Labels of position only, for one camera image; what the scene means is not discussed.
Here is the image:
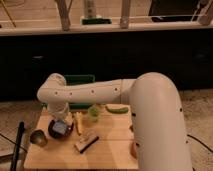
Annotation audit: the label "black pole at left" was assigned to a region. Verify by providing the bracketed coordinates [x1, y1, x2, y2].
[10, 122, 25, 171]

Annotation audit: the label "wooden table leg right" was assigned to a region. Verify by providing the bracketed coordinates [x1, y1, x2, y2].
[120, 0, 131, 29]

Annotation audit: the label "green cup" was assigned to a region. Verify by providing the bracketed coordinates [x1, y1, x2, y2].
[87, 105, 100, 122]

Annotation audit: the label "green base white post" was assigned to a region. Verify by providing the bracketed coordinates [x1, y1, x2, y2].
[82, 0, 111, 25]

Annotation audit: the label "metal cup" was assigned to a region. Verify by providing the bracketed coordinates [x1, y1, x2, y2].
[30, 130, 48, 147]

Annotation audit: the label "blue grey sponge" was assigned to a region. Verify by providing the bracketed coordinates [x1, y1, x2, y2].
[53, 121, 67, 134]

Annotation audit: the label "wooden table leg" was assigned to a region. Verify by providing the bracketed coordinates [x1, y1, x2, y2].
[55, 0, 70, 31]
[120, 0, 131, 29]

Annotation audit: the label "dark purple bowl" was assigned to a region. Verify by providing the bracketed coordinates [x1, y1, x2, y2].
[48, 120, 74, 139]

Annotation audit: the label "wooden table leg left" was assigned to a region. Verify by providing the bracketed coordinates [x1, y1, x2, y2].
[55, 0, 70, 31]

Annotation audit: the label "wooden brush with black edge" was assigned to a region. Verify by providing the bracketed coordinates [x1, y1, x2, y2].
[75, 132, 99, 154]

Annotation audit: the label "green toy cucumber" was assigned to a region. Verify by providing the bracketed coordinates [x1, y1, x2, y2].
[105, 105, 129, 114]

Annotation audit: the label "yellow toy fries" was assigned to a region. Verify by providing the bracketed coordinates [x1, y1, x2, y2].
[74, 112, 83, 135]

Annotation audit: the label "orange red bowl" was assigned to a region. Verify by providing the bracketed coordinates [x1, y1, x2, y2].
[130, 142, 137, 159]

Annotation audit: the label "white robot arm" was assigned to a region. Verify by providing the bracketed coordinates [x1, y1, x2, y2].
[37, 72, 193, 171]

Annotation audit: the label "green plastic tray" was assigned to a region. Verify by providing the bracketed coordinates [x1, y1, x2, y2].
[40, 74, 97, 110]

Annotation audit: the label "black box in background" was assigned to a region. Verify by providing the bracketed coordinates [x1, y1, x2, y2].
[148, 0, 199, 22]

